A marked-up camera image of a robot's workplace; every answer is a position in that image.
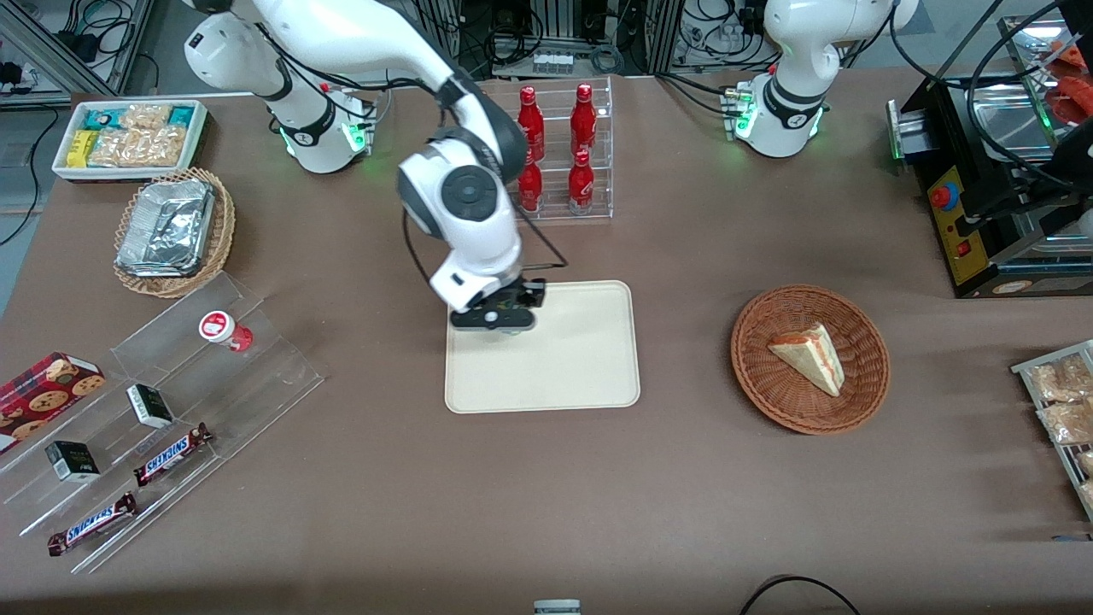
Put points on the Snickers chocolate bar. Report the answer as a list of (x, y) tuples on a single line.
[(173, 453), (91, 523)]

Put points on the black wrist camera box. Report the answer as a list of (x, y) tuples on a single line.
[(529, 295)]

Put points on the yellow snack packet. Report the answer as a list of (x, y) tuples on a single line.
[(81, 147)]

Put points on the red plaid cookie box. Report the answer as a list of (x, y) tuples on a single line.
[(43, 389)]

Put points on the cream plastic tray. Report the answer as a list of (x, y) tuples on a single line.
[(581, 359)]

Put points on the small black carton box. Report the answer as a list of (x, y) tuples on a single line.
[(73, 461), (150, 406)]

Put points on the red cola bottle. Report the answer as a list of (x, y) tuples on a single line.
[(530, 109), (583, 111), (530, 186), (581, 181)]

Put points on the black sandwich toaster machine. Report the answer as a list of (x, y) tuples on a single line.
[(999, 171)]

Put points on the aluminium foil tray stack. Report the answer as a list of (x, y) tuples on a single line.
[(166, 226)]

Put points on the tray of packaged snacks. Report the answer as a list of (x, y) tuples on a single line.
[(1025, 369)]

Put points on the clear acrylic bottle rack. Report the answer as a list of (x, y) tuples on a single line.
[(602, 145)]

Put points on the brown wicker basket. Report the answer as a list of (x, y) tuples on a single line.
[(768, 376)]

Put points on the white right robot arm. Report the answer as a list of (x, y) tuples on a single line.
[(461, 196)]

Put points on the light wicker basket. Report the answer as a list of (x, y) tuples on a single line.
[(224, 231)]

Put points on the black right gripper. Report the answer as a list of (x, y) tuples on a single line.
[(518, 296)]

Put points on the clear acrylic stepped shelf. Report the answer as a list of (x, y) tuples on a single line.
[(256, 376)]

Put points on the grey white edge device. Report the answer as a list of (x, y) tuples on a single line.
[(557, 607)]

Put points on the clear bag of crackers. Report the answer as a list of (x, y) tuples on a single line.
[(1067, 420), (1057, 380)]

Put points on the triangular sandwich wedge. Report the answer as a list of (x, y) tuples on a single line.
[(811, 359)]

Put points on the clear rice cracker pack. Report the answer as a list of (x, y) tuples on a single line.
[(147, 115), (132, 147)]

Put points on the red white yogurt cup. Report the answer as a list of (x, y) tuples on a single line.
[(224, 329)]

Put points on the teal snack packet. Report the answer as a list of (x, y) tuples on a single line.
[(102, 118)]

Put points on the white plastic snack bin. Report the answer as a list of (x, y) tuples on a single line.
[(198, 128)]

